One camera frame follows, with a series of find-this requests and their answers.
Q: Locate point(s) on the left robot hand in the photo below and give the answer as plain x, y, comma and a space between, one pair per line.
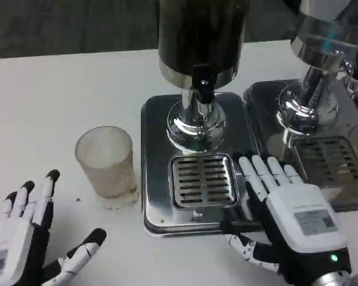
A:
21, 235

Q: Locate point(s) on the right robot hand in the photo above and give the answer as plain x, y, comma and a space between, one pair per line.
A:
301, 226

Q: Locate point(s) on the steel drip tray grid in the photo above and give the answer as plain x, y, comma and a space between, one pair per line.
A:
328, 158
203, 181

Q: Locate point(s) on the black dispenser tap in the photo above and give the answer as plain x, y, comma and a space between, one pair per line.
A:
203, 78

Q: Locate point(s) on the chrome drink dispenser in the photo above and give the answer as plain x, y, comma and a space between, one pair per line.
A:
322, 38

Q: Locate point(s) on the dark tank drink dispenser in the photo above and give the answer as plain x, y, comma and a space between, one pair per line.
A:
197, 32

